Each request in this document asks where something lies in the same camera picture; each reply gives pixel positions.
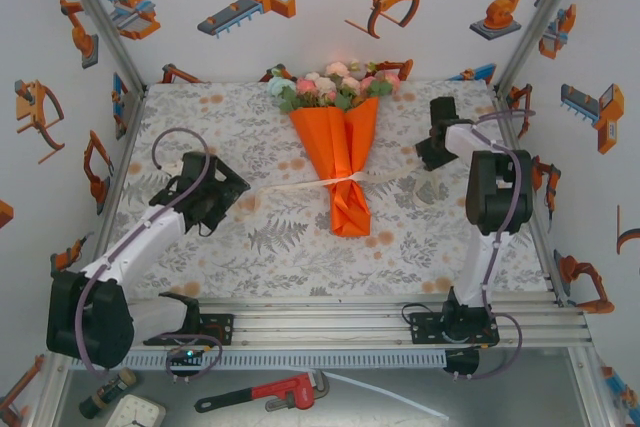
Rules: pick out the cream ribbon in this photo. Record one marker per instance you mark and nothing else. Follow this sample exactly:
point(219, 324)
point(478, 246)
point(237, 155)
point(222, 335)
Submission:
point(290, 187)

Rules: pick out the orange wrapping paper sheet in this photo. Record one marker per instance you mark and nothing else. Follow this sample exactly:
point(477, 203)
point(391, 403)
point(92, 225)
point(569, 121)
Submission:
point(330, 147)

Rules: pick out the artificial flower bouquet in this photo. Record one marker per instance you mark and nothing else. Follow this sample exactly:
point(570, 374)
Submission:
point(330, 87)

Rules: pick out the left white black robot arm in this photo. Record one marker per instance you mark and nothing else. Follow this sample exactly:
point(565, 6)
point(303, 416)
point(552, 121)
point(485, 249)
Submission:
point(90, 317)

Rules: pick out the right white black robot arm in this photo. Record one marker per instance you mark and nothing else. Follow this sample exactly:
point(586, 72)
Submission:
point(500, 192)

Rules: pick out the floral print tablecloth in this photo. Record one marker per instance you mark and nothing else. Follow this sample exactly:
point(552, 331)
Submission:
point(300, 267)

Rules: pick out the black controller board green light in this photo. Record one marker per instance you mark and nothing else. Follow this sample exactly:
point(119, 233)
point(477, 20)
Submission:
point(187, 356)

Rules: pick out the red pipe wrench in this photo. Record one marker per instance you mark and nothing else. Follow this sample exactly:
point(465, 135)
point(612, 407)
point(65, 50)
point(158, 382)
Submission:
point(280, 392)

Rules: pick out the white alarm clock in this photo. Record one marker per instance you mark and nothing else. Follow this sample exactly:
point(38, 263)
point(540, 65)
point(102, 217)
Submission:
point(135, 412)

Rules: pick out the aluminium side rail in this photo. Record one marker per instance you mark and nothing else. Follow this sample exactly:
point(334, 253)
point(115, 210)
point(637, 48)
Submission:
point(542, 247)
point(117, 187)

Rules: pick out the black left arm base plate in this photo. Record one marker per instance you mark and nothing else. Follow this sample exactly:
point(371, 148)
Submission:
point(225, 329)

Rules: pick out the aluminium mounting rail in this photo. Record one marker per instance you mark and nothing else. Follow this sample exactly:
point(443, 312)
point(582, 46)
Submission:
point(320, 332)

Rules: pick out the aluminium frame post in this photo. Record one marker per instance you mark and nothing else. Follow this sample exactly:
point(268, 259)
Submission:
point(545, 12)
point(95, 17)

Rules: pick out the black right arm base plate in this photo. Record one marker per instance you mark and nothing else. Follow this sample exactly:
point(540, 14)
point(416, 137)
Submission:
point(422, 329)

